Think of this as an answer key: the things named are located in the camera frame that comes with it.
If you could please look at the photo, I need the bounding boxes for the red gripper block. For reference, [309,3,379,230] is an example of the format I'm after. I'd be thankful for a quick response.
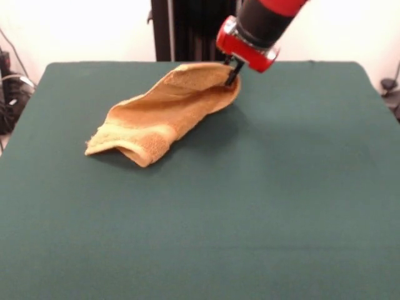
[216,15,281,87]

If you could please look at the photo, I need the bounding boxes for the tan terry towel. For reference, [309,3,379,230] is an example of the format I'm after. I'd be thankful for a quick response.
[84,61,243,168]

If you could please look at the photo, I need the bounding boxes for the dark green table cloth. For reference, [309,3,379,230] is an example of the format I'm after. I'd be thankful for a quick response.
[0,61,400,300]

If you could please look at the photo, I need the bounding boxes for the black robot pedestal stand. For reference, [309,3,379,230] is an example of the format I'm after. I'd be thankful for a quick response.
[146,0,243,63]

